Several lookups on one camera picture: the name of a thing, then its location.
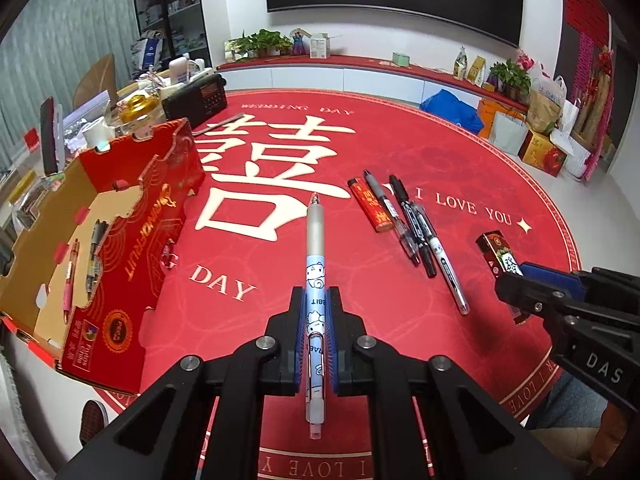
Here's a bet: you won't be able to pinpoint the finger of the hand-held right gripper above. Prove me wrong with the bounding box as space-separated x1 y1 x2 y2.
520 261 640 311
495 274 592 320

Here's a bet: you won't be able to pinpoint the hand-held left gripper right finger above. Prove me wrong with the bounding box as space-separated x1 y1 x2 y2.
327 285 573 480

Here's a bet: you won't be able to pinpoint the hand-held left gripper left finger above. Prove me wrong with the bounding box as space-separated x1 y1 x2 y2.
54 286 308 480

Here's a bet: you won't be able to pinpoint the small red black box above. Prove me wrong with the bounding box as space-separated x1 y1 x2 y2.
475 231 533 327

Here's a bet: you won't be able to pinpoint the blue cartoon pen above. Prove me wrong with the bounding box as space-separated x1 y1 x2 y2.
305 192 329 441

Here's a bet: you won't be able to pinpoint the red cardboard box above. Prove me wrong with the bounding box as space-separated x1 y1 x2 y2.
0 117 206 396

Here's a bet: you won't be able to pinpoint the black pen yellow label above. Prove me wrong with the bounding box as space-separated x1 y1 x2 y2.
85 219 108 303

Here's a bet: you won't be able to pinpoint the pink pen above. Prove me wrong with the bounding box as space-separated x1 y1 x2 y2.
62 237 81 318

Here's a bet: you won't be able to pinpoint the person's leg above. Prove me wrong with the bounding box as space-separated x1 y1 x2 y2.
542 370 608 431

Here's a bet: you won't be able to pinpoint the red round mat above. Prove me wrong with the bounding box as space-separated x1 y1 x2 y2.
92 89 583 480

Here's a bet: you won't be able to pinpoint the clear white pen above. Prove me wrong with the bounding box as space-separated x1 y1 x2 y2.
402 200 471 317

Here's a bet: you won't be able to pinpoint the red gift box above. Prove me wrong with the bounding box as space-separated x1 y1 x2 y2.
517 130 573 177

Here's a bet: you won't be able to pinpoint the black marker pen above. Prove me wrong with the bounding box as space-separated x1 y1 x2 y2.
388 174 437 279

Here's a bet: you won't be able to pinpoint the white paper bag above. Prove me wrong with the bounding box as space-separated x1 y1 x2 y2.
550 99 592 177
489 110 530 157

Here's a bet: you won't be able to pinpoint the red lighter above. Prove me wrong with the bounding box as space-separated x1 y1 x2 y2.
347 177 394 233

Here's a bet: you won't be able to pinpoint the grey clear pen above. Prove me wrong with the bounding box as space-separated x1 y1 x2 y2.
362 170 422 267

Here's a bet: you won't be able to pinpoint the brown paper bag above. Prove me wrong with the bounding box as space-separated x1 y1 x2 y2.
525 77 568 133

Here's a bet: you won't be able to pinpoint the orange paper bag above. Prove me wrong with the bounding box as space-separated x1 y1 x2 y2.
477 99 526 133

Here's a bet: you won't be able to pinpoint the potted plant pink flowers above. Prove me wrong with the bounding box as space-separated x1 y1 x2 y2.
487 50 538 98

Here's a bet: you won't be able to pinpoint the brown slipper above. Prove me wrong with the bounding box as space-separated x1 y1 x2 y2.
80 400 110 446

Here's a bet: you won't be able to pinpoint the grey metal bar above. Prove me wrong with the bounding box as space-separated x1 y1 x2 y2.
192 112 246 136

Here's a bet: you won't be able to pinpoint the black radio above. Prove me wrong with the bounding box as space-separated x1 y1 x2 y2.
161 72 228 122

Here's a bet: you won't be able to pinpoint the white low cabinet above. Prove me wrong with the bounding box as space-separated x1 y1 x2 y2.
215 52 531 111

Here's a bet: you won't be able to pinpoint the gold foil package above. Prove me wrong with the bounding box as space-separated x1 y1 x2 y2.
120 92 161 126

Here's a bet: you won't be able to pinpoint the white carton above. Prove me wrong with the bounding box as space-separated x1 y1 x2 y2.
309 32 333 60

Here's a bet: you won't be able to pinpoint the white bottle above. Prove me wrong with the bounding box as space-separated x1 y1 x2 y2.
169 57 193 83

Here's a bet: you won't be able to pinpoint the green potted plant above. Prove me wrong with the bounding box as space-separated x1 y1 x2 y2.
227 29 293 58

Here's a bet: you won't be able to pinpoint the black phone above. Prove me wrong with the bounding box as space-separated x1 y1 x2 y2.
40 97 63 176

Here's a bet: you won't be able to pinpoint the blue white plastic bag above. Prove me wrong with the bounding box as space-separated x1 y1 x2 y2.
131 30 166 68

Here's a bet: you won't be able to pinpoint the wooden chair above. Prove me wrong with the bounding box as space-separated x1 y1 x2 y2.
72 54 117 111

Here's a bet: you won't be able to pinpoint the glass shelf cabinet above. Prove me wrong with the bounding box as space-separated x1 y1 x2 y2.
131 0 211 68

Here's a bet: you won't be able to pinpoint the grey curtain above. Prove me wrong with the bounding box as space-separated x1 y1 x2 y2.
0 0 136 171

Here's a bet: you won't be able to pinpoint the red wall decoration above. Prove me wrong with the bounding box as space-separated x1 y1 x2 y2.
560 0 613 171

